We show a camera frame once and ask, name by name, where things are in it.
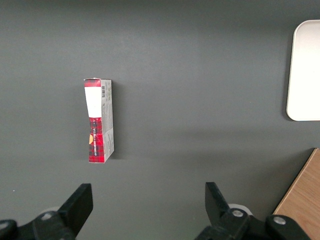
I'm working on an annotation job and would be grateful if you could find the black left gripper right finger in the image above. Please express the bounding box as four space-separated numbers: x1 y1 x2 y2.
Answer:
193 181 312 240

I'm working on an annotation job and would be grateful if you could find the beige plastic tray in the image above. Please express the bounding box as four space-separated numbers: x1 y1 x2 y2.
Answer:
286 19 320 122

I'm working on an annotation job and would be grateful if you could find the red tartan shortbread box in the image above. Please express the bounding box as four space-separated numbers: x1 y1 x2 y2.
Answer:
83 77 116 164

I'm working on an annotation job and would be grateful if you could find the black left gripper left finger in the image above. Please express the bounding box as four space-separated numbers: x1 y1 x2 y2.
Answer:
0 183 94 240

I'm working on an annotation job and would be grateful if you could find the wooden two-drawer cabinet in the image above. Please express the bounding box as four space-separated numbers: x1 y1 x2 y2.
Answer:
272 147 320 240

